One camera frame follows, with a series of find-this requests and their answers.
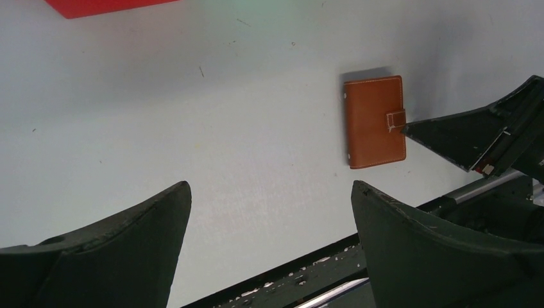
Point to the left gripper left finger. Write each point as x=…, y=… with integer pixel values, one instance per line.
x=125, y=260

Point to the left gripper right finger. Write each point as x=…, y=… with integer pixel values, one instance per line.
x=484, y=252

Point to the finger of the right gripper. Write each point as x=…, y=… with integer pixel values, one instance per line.
x=492, y=139

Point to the brown leather card holder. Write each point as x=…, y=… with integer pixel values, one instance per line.
x=374, y=119

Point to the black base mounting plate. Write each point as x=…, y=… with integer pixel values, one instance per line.
x=333, y=276

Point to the red plastic bin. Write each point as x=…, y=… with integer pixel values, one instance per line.
x=72, y=9

